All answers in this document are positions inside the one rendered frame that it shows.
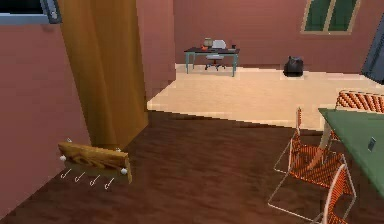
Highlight brown wooden room door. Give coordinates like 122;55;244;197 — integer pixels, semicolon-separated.
56;0;150;151

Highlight dark desk with teal legs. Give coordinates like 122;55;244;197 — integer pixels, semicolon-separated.
183;46;241;78

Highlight grey framed window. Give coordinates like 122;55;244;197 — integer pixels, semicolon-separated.
0;0;63;26

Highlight green framed window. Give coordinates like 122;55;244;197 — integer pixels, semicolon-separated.
300;0;362;36

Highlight green dining table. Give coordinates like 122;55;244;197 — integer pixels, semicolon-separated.
305;107;384;200

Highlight wooden coat rack with hooks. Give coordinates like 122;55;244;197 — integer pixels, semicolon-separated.
57;137;133;191

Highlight small grey phone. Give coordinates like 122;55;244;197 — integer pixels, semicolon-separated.
367;136;378;153

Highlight dark grey wall panel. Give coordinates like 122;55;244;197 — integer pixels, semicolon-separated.
360;13;384;86

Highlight orange woven wire chair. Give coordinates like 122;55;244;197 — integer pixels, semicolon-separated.
312;163;358;224
267;107;357;223
327;89;384;142

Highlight black bin bag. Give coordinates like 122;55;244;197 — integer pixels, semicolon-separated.
283;55;305;78

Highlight white office chair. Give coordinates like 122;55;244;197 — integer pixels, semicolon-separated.
204;39;228;72

